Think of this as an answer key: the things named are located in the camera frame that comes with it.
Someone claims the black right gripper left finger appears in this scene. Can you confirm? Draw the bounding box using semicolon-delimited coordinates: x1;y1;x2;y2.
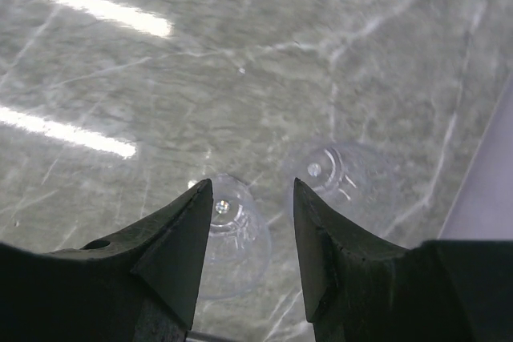
1;179;213;341

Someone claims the clear glass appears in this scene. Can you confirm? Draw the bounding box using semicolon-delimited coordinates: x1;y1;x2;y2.
284;141;398;235
199;174;272;300

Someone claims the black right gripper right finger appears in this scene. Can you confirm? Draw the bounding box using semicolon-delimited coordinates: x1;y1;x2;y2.
293;179;512;341

